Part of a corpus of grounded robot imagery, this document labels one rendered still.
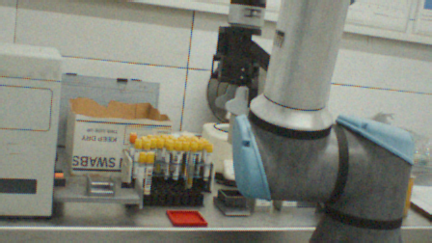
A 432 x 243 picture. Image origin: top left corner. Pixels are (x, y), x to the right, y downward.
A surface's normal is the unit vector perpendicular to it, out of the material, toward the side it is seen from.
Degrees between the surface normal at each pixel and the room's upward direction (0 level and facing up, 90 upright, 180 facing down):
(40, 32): 90
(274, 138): 101
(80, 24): 90
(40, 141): 90
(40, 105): 90
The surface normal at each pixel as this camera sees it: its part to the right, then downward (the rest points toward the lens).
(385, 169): 0.11, 0.14
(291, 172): 0.11, 0.40
